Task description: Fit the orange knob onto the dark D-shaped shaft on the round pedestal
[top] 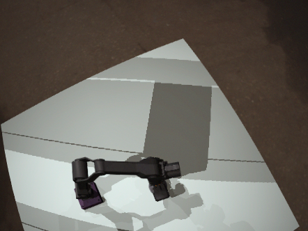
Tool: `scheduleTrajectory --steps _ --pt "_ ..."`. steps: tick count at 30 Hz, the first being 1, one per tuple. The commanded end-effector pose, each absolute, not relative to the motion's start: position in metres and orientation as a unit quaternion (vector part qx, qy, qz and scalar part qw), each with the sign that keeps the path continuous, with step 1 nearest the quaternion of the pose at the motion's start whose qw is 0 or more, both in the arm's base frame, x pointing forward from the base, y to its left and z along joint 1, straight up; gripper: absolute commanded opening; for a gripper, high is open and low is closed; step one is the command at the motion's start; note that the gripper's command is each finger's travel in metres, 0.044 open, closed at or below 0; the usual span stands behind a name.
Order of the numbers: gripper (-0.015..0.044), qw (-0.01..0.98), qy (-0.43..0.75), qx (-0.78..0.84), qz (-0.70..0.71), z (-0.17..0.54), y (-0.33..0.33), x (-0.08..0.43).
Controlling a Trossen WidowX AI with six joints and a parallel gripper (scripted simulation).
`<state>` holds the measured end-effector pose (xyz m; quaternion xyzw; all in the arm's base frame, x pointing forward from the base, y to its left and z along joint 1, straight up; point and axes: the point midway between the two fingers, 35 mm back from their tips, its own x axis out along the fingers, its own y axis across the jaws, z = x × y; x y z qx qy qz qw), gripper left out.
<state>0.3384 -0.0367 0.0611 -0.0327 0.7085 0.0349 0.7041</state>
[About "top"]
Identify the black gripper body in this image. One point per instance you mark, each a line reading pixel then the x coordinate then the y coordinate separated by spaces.
pixel 161 192

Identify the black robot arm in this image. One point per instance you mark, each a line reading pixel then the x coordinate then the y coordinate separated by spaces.
pixel 151 168

